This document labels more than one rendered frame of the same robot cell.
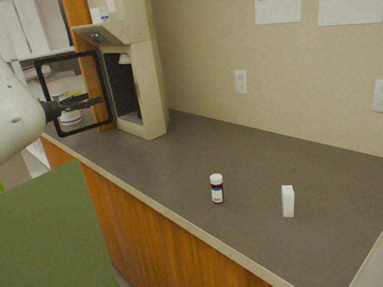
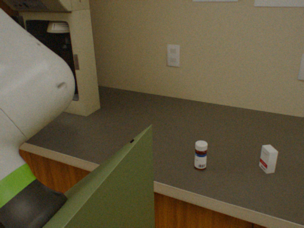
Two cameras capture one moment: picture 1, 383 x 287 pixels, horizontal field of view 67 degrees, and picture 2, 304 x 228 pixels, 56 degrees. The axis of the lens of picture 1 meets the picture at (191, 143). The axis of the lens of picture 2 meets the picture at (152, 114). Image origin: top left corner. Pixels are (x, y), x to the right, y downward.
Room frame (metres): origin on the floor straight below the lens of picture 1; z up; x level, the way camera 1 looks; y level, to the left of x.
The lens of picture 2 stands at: (0.09, 0.38, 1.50)
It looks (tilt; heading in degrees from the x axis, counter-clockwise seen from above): 24 degrees down; 338
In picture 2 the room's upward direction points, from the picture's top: 2 degrees counter-clockwise
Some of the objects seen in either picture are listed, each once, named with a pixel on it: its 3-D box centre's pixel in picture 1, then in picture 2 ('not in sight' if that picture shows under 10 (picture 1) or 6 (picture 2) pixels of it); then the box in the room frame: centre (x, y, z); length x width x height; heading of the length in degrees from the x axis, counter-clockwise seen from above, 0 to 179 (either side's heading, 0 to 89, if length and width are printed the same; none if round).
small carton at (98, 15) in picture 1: (100, 15); not in sight; (1.40, 0.33, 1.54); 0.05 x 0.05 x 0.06; 59
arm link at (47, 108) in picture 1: (42, 111); not in sight; (1.20, 0.61, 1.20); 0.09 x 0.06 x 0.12; 41
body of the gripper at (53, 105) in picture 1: (59, 107); not in sight; (1.24, 0.55, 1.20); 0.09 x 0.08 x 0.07; 131
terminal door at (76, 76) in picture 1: (77, 94); not in sight; (1.49, 0.55, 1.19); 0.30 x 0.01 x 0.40; 122
